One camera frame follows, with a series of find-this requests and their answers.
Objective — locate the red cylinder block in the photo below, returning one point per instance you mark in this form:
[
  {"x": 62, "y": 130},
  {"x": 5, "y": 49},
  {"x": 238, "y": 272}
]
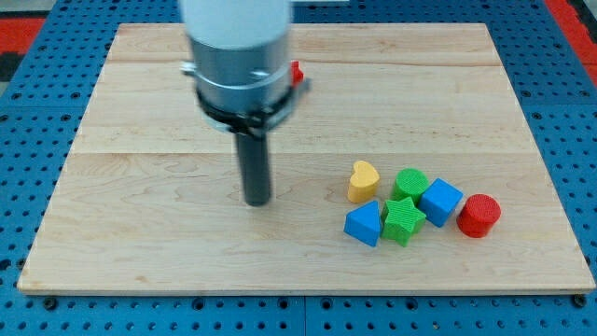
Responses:
[{"x": 479, "y": 214}]

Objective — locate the blue cube block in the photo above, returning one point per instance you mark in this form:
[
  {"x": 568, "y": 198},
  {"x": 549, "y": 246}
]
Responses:
[{"x": 439, "y": 201}]

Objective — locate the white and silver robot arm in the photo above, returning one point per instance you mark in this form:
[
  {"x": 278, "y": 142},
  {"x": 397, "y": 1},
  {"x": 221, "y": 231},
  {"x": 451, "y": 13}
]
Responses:
[{"x": 245, "y": 80}]

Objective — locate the light wooden board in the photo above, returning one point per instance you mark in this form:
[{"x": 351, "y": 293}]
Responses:
[{"x": 149, "y": 201}]

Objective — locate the yellow heart block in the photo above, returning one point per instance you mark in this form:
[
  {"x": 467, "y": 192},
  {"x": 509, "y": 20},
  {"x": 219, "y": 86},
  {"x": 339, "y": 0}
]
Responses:
[{"x": 363, "y": 182}]

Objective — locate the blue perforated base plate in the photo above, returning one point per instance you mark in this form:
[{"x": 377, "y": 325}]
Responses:
[{"x": 46, "y": 98}]

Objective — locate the green star block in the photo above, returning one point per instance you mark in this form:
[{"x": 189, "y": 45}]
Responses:
[{"x": 401, "y": 220}]

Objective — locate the blue triangle block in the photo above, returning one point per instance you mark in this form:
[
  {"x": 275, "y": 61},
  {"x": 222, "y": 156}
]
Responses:
[{"x": 364, "y": 223}]

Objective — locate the red block behind arm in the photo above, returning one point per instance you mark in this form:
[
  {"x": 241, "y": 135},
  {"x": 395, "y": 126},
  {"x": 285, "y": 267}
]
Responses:
[{"x": 297, "y": 75}]

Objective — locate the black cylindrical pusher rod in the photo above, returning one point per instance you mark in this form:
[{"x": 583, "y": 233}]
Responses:
[{"x": 253, "y": 159}]

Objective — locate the green cylinder block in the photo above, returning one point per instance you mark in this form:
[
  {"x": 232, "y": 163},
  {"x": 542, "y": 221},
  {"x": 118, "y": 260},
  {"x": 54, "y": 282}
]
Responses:
[{"x": 409, "y": 183}]

